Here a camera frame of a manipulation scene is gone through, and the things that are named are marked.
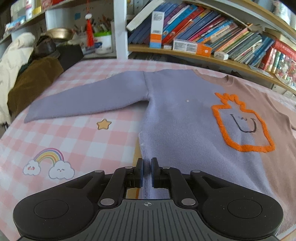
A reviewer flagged red boxed book set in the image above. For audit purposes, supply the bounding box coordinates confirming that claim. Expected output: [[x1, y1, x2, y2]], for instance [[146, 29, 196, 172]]
[[259, 39, 295, 90]]

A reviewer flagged large white lying book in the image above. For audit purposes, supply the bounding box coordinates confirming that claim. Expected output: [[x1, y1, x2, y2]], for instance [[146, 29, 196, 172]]
[[126, 0, 165, 32]]

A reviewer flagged purple and pink sweater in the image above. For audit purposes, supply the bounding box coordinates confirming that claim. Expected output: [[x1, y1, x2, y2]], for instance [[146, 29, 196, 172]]
[[25, 70, 295, 232]]

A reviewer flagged brass bowl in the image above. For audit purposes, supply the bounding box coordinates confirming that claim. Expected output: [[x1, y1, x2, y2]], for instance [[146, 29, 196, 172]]
[[44, 28, 74, 42]]

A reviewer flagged white green lid jar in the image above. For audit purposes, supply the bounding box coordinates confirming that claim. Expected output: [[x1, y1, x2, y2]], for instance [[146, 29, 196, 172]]
[[93, 31, 113, 55]]

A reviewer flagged wooden bookshelf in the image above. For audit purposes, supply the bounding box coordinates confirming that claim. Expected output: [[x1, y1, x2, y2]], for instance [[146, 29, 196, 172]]
[[1, 1, 295, 93]]

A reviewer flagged brown corduroy garment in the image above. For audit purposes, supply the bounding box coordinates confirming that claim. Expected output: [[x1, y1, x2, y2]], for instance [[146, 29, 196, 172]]
[[8, 57, 64, 117]]

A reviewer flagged white charger adapter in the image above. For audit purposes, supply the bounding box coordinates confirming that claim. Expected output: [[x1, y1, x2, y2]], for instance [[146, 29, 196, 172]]
[[213, 51, 229, 61]]

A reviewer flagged red tassel ornament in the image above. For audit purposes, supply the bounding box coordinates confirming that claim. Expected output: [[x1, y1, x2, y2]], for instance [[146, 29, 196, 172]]
[[85, 0, 94, 47]]

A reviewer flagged cream white jacket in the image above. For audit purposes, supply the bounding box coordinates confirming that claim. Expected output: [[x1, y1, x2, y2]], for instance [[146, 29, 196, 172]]
[[0, 32, 35, 124]]

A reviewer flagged pink checkered cartoon table mat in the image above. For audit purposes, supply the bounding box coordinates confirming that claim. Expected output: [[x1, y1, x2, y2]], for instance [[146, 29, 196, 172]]
[[0, 59, 296, 241]]

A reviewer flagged white orange tall box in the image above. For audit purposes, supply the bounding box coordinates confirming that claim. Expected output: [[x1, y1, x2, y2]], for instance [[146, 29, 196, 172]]
[[149, 11, 165, 49]]

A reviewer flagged white orange flat box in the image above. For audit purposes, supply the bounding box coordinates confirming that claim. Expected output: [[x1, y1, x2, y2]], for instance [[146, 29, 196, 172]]
[[173, 39, 212, 57]]

